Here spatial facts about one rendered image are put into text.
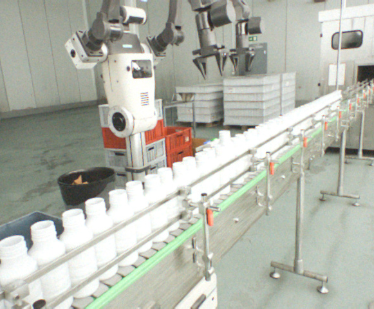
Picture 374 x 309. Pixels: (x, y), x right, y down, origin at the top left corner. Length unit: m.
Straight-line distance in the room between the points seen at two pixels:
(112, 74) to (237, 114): 6.20
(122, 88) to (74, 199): 1.27
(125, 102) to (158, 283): 0.96
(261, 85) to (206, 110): 1.56
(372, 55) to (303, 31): 6.07
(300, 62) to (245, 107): 4.09
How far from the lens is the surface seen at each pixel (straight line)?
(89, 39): 1.48
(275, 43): 11.49
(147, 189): 0.80
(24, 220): 1.30
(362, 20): 5.41
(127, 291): 0.75
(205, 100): 8.11
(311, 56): 11.16
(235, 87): 7.60
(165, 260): 0.83
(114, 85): 1.59
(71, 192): 2.61
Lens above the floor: 1.41
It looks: 14 degrees down
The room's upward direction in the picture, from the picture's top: 3 degrees counter-clockwise
